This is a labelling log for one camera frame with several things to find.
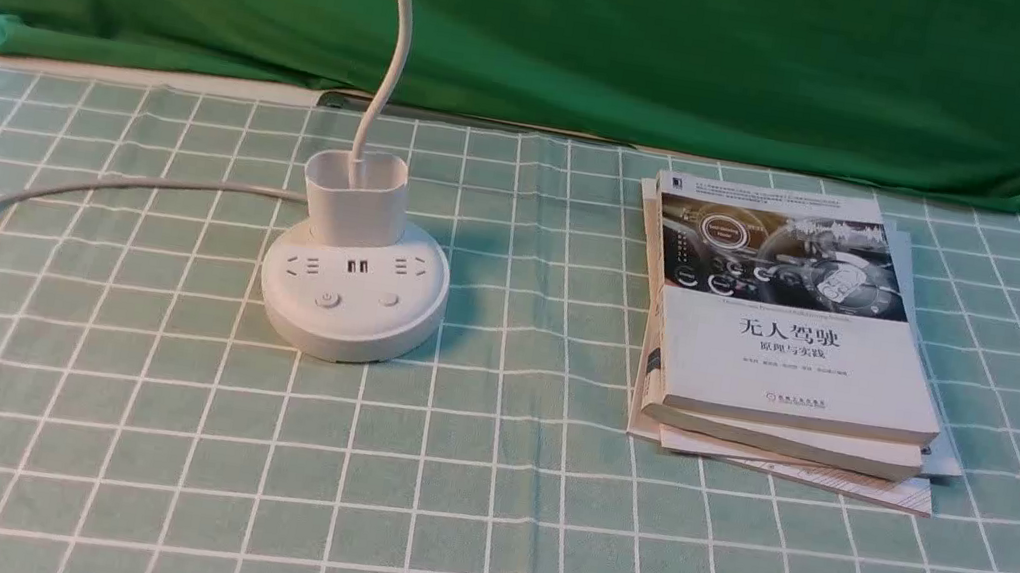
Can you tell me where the green backdrop cloth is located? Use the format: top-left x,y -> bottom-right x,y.
0,0 -> 1020,211

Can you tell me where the white desk lamp with sockets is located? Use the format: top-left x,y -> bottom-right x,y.
259,0 -> 451,364

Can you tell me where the white lamp power cable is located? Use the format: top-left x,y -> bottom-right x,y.
0,147 -> 311,385

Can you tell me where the green checkered tablecloth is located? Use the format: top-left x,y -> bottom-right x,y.
0,118 -> 1020,573

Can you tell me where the top white book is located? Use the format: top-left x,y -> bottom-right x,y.
647,170 -> 939,445

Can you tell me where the bottom white book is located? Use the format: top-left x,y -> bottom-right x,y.
599,181 -> 1000,523

